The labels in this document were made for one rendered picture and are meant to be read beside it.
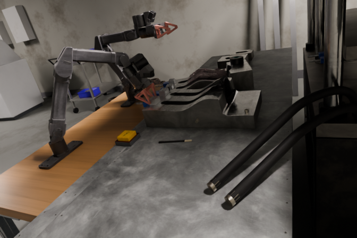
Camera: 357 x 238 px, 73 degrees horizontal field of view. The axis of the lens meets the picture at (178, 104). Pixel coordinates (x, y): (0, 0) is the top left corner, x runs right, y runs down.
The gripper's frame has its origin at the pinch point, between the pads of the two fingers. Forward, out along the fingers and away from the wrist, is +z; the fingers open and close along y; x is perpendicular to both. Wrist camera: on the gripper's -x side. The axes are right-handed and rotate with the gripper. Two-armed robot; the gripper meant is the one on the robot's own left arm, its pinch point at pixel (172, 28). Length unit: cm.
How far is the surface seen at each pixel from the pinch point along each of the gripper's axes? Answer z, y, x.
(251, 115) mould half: 42, -36, 33
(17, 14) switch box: -439, 236, -56
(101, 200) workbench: 2, -80, 40
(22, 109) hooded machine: -415, 151, 115
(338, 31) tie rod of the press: 70, -25, 8
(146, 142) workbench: 0, -48, 40
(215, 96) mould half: 29, -34, 26
